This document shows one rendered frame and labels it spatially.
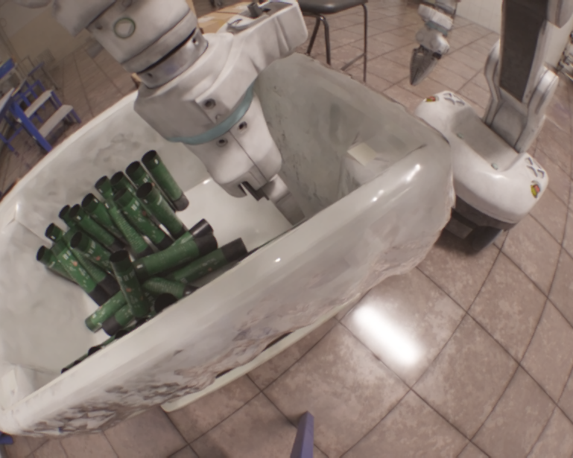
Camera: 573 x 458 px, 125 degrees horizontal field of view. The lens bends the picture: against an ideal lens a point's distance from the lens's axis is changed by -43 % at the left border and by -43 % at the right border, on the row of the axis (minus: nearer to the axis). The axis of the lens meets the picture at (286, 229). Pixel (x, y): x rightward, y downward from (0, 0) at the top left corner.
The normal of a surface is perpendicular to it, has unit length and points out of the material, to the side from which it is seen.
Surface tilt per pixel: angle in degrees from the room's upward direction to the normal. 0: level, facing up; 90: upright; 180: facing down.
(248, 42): 85
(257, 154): 41
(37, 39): 90
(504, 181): 35
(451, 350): 0
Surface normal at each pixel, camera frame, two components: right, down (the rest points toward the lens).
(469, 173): -0.62, 0.15
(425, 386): -0.10, -0.49
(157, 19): 0.65, 0.61
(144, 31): 0.39, 0.80
